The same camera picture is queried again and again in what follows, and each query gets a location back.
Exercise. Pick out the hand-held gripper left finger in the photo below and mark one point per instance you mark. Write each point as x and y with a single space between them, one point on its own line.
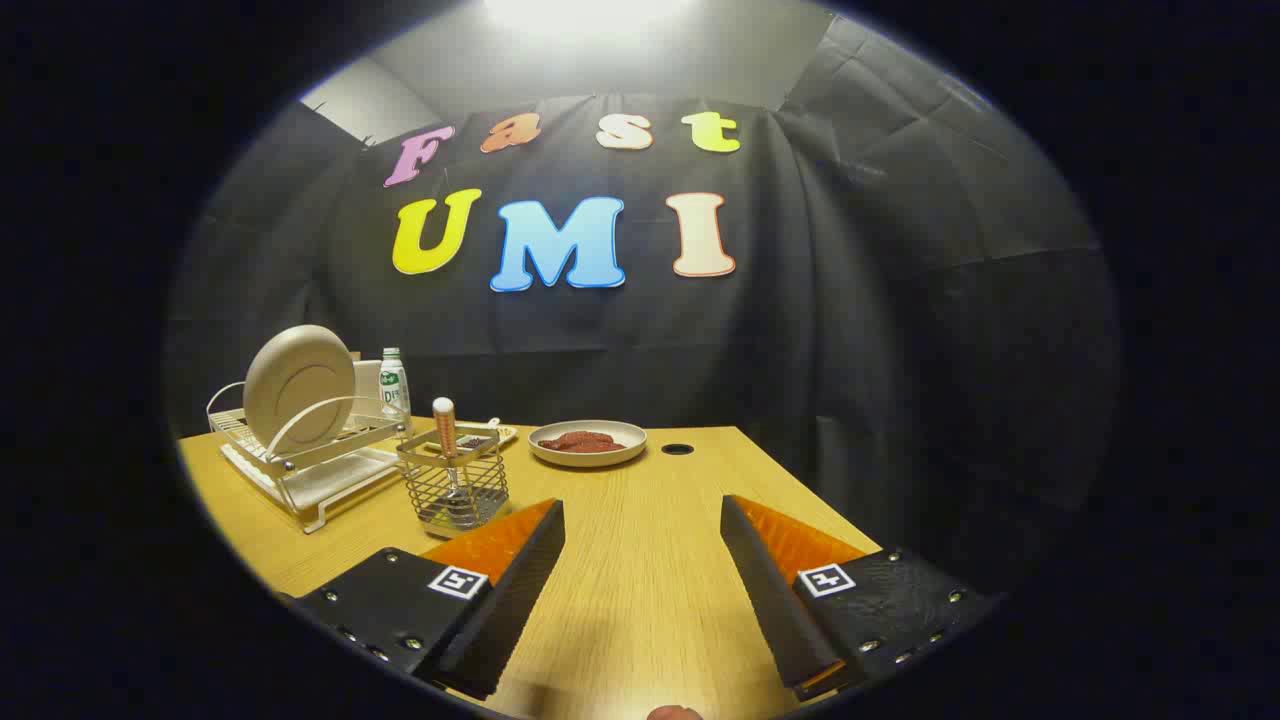
520 600

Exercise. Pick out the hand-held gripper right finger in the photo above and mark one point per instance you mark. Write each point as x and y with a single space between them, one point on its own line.
765 600

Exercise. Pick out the round beige plate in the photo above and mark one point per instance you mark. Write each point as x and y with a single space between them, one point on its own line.
295 385

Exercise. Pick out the shallow beige dish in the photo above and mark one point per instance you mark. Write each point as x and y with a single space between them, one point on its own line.
590 458

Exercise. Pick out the red meat piece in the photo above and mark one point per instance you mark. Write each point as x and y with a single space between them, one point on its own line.
560 442
600 441

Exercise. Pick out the white divided tray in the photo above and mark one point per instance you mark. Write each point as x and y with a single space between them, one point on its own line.
500 435

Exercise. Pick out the white drip tray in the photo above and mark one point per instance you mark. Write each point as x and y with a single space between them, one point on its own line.
330 485

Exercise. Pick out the white drink bottle green label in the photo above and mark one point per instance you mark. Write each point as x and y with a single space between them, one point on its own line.
394 385

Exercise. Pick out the black backdrop cloth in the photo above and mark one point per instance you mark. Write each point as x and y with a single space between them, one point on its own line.
850 350

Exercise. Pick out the white toaster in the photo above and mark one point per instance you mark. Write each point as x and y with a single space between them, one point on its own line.
366 385

